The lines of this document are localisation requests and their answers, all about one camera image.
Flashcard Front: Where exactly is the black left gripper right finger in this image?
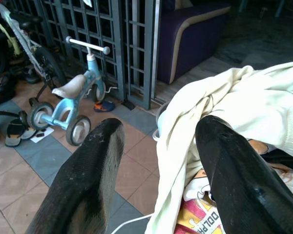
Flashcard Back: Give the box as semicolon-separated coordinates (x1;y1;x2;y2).
195;115;293;234

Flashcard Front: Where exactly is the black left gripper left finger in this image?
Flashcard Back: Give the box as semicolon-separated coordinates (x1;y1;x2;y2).
25;117;126;234

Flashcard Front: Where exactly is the printed white pink yellow garment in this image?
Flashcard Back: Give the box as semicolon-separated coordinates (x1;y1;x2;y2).
173;168;225;234

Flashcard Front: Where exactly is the white paper sheet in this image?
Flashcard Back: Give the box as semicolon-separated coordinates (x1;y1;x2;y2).
30;127;55;144

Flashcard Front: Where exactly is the orange navy small shoe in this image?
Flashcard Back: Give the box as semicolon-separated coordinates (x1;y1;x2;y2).
93;100;116;113

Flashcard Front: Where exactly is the cream white garment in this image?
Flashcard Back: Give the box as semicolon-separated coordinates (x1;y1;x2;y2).
145;60;293;234

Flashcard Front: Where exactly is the light blue toddler balance trike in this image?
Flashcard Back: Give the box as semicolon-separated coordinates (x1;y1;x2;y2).
26;36;111;147

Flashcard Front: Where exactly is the black beige sandal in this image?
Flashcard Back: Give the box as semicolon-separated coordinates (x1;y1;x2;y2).
4;118;26;148

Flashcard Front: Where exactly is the black shoe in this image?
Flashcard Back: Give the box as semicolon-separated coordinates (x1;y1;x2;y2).
0;73;18;95

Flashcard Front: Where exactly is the grey metal grille gate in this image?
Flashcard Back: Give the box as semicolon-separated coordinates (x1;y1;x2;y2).
4;0;162;110

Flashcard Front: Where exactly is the white green child bicycle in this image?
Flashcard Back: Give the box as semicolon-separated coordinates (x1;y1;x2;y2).
0;1;66;108

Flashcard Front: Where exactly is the purple sofa with beige trim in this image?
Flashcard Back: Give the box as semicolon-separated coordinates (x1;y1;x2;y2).
157;0;232;85

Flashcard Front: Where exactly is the white cable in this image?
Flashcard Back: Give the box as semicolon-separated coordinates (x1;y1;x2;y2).
110;213;153;234

